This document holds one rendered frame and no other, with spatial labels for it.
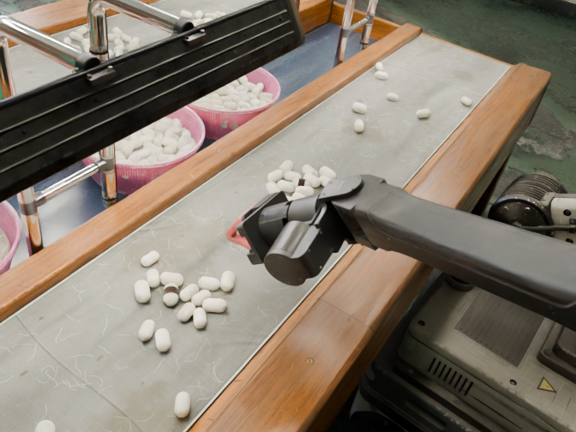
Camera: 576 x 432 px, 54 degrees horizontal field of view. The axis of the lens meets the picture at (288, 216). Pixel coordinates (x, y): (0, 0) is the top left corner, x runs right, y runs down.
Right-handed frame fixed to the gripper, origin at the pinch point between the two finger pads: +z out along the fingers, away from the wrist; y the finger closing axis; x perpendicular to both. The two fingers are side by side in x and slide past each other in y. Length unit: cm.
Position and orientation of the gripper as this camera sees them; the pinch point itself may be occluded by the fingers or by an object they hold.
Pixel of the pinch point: (231, 235)
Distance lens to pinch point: 87.0
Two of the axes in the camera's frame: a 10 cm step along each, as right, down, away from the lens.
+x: 4.5, 8.6, 2.5
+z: -7.1, 1.7, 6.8
